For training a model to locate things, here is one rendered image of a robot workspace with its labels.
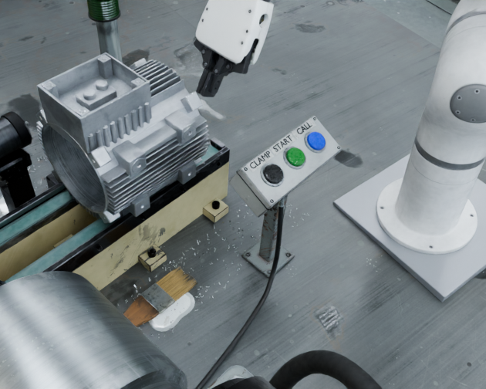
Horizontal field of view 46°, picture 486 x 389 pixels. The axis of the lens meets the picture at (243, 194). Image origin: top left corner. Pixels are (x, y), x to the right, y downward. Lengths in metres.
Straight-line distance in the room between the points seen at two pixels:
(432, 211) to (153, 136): 0.51
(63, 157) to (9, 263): 0.19
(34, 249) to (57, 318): 0.44
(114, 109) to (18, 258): 0.32
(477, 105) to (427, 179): 0.23
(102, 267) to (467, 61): 0.63
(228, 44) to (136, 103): 0.17
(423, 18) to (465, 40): 2.64
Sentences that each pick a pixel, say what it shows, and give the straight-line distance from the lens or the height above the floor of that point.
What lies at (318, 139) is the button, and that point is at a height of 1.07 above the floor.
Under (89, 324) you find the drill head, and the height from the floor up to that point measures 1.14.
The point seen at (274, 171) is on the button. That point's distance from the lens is 0.81.
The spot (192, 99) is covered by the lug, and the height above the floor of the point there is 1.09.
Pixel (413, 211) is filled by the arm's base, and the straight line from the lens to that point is 1.09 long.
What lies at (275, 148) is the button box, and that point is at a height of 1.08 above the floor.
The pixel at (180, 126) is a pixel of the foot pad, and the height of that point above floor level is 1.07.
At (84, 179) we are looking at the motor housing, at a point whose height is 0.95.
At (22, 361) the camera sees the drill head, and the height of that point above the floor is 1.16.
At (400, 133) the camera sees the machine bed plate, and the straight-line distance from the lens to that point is 1.36.
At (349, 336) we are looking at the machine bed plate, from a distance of 0.99.
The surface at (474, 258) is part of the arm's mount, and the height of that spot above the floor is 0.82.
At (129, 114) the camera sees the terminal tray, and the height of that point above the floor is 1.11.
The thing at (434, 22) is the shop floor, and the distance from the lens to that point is 3.49.
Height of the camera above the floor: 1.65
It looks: 48 degrees down
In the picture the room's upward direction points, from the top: 5 degrees clockwise
